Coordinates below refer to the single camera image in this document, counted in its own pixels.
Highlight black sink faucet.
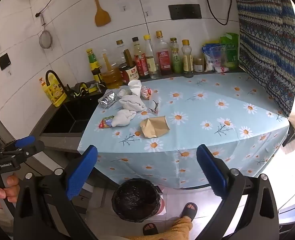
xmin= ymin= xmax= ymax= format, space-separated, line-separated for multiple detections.
xmin=45 ymin=70 xmax=68 ymax=98

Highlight green-capped dark sauce bottle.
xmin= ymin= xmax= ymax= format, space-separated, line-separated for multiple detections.
xmin=86 ymin=48 xmax=103 ymax=83

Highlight black wall socket panel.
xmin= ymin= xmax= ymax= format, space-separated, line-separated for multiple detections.
xmin=168 ymin=4 xmax=202 ymax=20

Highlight red white candy wrapper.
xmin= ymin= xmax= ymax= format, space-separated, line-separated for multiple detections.
xmin=141 ymin=86 xmax=152 ymax=100

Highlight small metal sink fitting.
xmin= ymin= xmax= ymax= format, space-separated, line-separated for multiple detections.
xmin=94 ymin=81 xmax=107 ymax=93

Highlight small glass jar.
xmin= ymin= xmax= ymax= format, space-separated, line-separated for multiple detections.
xmin=193 ymin=57 xmax=204 ymax=73

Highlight black-lined trash bin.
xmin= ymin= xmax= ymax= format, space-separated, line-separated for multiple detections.
xmin=112 ymin=178 xmax=167 ymax=223

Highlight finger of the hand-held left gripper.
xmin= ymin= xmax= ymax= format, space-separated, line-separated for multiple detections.
xmin=1 ymin=140 xmax=46 ymax=163
xmin=0 ymin=135 xmax=36 ymax=155

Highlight red green snack wrapper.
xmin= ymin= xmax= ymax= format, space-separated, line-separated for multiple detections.
xmin=99 ymin=115 xmax=115 ymax=129

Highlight gold-capped clear bottle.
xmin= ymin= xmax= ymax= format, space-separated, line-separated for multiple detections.
xmin=116 ymin=39 xmax=128 ymax=66

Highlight small red white packet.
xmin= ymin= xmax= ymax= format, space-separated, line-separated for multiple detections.
xmin=213 ymin=65 xmax=230 ymax=74

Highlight black slipper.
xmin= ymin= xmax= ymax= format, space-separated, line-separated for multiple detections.
xmin=142 ymin=222 xmax=159 ymax=236
xmin=179 ymin=202 xmax=198 ymax=222

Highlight small black wall switch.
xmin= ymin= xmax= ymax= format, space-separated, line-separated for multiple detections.
xmin=0 ymin=53 xmax=12 ymax=71

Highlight wooden spatula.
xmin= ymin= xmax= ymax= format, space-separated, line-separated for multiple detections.
xmin=85 ymin=0 xmax=111 ymax=27

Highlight white blue seasoning bag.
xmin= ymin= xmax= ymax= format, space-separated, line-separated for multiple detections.
xmin=201 ymin=42 xmax=227 ymax=73

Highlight yellow-capped pale vinegar bottle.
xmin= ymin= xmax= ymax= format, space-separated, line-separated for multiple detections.
xmin=144 ymin=35 xmax=160 ymax=79

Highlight green-labelled bottle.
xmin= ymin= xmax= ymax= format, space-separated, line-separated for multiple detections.
xmin=169 ymin=37 xmax=183 ymax=74

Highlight red-labelled sauce jar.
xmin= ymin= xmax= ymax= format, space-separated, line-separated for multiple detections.
xmin=118 ymin=49 xmax=139 ymax=86

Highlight daisy print tablecloth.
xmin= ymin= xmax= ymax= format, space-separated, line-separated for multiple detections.
xmin=78 ymin=72 xmax=291 ymax=189

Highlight clear plastic wrapper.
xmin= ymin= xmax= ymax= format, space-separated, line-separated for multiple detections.
xmin=148 ymin=97 xmax=162 ymax=117

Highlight clear bottle red label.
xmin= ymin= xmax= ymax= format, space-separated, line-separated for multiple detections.
xmin=153 ymin=30 xmax=173 ymax=76

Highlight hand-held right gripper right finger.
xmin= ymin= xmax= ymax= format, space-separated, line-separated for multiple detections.
xmin=196 ymin=144 xmax=280 ymax=240

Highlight silver foil packet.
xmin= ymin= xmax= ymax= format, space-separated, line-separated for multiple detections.
xmin=98 ymin=91 xmax=117 ymax=109

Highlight brown paper cup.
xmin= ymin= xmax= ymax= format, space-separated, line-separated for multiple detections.
xmin=140 ymin=115 xmax=171 ymax=139

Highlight yellow-capped olive-labelled bottle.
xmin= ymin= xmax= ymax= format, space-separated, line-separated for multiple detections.
xmin=181 ymin=39 xmax=194 ymax=78

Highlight yellow dish soap pouch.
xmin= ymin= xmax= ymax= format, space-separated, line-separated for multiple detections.
xmin=39 ymin=77 xmax=68 ymax=107

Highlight black kitchen sink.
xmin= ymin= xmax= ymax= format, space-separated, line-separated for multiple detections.
xmin=41 ymin=93 xmax=106 ymax=134

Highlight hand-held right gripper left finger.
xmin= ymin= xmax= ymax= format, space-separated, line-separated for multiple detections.
xmin=14 ymin=144 xmax=98 ymax=240

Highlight person's yellow fleece pants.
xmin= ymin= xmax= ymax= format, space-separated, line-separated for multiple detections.
xmin=123 ymin=217 xmax=193 ymax=240

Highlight green seasoning bag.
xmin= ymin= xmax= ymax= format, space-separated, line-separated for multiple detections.
xmin=220 ymin=32 xmax=240 ymax=71

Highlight metal mesh strainer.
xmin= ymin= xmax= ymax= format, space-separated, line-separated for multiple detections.
xmin=39 ymin=14 xmax=54 ymax=49

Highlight red-labelled soy sauce bottle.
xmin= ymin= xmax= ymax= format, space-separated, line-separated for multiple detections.
xmin=132 ymin=37 xmax=150 ymax=80

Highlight patterned blue curtain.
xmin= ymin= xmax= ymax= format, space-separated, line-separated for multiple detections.
xmin=231 ymin=0 xmax=295 ymax=118

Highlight white paper cup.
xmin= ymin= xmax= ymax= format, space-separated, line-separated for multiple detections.
xmin=128 ymin=79 xmax=142 ymax=97

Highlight large white tissue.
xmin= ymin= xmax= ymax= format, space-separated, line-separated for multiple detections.
xmin=119 ymin=94 xmax=148 ymax=112

